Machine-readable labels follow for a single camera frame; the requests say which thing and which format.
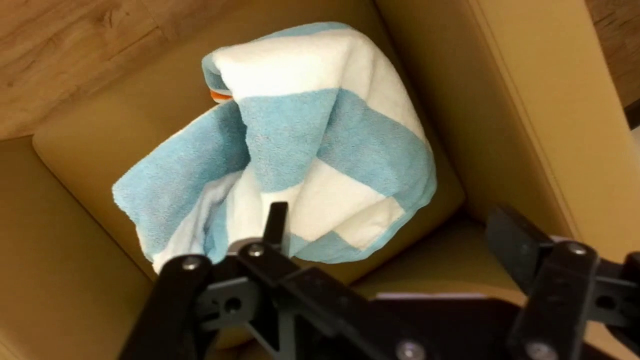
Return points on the blue white striped towel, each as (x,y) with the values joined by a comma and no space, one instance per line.
(313,146)

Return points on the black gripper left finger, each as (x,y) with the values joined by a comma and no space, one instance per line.
(201,301)

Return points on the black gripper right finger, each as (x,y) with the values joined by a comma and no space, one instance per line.
(556,292)

